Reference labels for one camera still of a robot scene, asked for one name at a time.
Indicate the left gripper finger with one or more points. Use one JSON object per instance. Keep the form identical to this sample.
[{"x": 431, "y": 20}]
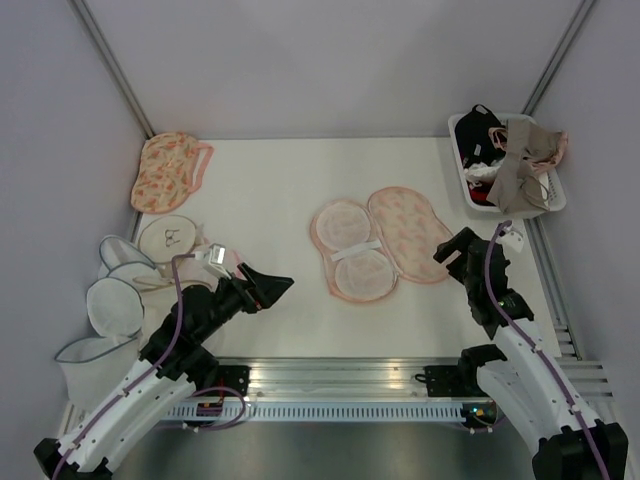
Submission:
[
  {"x": 250, "y": 274},
  {"x": 269, "y": 289}
]

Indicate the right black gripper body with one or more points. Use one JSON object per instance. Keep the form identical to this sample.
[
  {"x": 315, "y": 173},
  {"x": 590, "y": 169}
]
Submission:
[{"x": 471, "y": 289}]

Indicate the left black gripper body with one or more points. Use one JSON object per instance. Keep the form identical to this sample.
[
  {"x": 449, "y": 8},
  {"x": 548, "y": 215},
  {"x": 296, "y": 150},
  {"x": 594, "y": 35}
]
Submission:
[{"x": 234, "y": 297}]

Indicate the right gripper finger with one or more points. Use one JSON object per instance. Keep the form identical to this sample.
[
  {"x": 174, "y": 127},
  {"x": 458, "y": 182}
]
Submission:
[
  {"x": 457, "y": 244},
  {"x": 458, "y": 270}
]

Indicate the beige bra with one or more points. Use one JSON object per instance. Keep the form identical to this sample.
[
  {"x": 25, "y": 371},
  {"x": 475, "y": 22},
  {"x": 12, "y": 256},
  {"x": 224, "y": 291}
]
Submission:
[{"x": 518, "y": 188}]

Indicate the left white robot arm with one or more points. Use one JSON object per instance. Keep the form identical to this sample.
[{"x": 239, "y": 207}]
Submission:
[{"x": 173, "y": 366}]

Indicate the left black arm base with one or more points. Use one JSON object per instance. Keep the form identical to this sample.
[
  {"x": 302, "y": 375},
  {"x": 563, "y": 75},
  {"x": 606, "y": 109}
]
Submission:
[{"x": 236, "y": 377}]

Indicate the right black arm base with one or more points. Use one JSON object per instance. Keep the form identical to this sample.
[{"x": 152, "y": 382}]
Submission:
[{"x": 445, "y": 381}]

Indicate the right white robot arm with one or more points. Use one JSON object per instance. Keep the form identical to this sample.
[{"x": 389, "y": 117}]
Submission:
[{"x": 567, "y": 439}]

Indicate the red bra in basket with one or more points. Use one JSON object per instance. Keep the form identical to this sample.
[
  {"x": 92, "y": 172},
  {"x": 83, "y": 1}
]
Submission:
[{"x": 479, "y": 193}]

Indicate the white bra in basket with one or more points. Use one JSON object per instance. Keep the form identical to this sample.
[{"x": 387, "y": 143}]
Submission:
[{"x": 481, "y": 173}]

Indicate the cream laundry bag in pile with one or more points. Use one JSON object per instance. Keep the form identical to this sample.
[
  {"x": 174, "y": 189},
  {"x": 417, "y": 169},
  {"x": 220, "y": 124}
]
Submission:
[{"x": 158, "y": 295}]

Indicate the black bra in basket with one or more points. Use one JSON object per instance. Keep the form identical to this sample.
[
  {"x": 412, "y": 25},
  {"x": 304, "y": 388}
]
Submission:
[{"x": 472, "y": 135}]

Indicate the white mesh bag grey trim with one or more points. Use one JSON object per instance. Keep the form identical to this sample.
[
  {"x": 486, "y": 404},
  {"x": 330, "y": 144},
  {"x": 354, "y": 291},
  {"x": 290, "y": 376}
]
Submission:
[{"x": 114, "y": 251}]

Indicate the white mesh round bag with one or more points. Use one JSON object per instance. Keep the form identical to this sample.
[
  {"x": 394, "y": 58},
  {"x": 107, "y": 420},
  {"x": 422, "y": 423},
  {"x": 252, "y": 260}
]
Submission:
[{"x": 114, "y": 308}]

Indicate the pink bra in basket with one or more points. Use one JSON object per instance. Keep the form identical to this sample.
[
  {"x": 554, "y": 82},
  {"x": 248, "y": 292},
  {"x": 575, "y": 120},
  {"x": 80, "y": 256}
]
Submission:
[{"x": 547, "y": 149}]

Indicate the white plastic basket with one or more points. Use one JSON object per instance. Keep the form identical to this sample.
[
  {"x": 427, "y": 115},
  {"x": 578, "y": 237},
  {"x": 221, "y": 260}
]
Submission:
[{"x": 555, "y": 192}]

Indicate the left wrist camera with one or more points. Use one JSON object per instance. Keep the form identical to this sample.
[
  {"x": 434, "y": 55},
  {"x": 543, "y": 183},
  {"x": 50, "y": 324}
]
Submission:
[{"x": 211, "y": 259}]

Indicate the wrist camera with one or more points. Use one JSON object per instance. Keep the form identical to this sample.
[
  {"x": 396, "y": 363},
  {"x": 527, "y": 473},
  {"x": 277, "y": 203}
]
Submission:
[
  {"x": 211, "y": 259},
  {"x": 509, "y": 236}
]

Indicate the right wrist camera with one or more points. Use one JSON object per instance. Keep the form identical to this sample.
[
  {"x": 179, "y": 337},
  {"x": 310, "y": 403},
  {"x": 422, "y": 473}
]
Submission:
[{"x": 509, "y": 236}]

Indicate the white slotted cable duct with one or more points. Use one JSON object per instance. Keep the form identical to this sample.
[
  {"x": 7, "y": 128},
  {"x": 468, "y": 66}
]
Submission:
[{"x": 320, "y": 412}]

